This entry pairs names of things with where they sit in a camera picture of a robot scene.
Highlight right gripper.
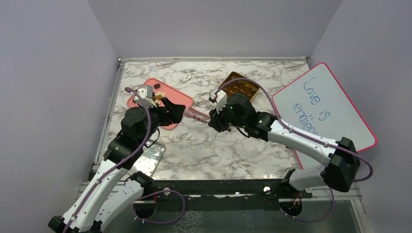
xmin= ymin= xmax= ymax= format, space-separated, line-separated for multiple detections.
xmin=207 ymin=100 xmax=245 ymax=133

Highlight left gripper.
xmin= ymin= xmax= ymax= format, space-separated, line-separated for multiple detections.
xmin=139 ymin=97 xmax=186 ymax=145

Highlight pink silicone tongs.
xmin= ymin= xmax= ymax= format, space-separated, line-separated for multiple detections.
xmin=184 ymin=107 xmax=210 ymax=124

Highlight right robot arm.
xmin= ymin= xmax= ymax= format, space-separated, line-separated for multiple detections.
xmin=164 ymin=92 xmax=360 ymax=198

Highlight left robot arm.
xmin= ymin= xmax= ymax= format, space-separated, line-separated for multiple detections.
xmin=48 ymin=104 xmax=186 ymax=233

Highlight caramel ridged oval chocolate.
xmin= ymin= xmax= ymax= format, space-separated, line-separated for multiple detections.
xmin=154 ymin=94 xmax=162 ymax=100

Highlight gold chocolate tin box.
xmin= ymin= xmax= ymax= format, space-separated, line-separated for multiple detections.
xmin=219 ymin=71 xmax=260 ymax=102

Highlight pink plastic tray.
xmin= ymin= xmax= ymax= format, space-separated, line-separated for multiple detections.
xmin=121 ymin=79 xmax=193 ymax=138

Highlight small white card box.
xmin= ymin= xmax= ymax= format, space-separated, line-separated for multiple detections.
xmin=180 ymin=75 xmax=193 ymax=83

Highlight pink framed whiteboard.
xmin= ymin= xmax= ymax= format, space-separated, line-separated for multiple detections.
xmin=272 ymin=63 xmax=378 ymax=152

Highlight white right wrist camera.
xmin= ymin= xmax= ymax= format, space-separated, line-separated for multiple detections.
xmin=209 ymin=89 xmax=227 ymax=114

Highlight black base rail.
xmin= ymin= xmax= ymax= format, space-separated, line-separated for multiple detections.
xmin=138 ymin=179 xmax=312 ymax=215

